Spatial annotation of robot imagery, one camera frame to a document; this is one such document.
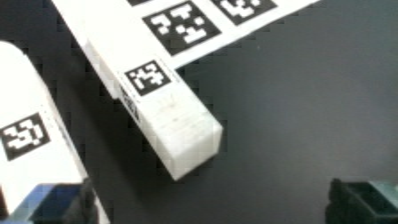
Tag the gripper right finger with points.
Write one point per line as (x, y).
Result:
(363, 203)

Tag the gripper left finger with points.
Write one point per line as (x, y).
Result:
(61, 203)

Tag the white desk leg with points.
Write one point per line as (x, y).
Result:
(169, 113)
(38, 154)

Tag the fiducial marker sheet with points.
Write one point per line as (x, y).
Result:
(167, 30)

